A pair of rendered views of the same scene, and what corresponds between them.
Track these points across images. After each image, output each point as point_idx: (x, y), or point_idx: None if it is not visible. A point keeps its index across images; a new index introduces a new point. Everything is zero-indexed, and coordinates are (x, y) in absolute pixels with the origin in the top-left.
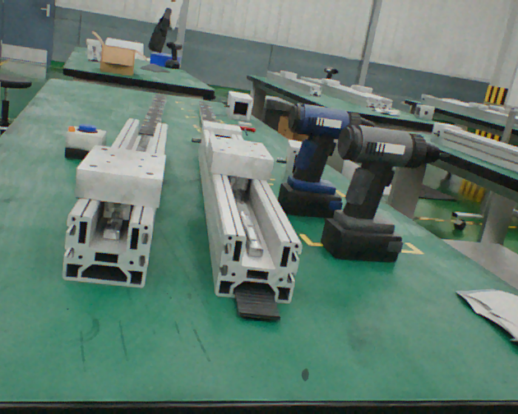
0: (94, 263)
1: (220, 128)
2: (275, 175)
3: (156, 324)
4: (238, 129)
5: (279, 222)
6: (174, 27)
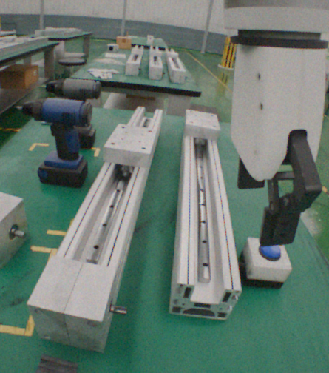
0: None
1: (87, 263)
2: (15, 265)
3: (178, 125)
4: (50, 269)
5: (139, 112)
6: (231, 130)
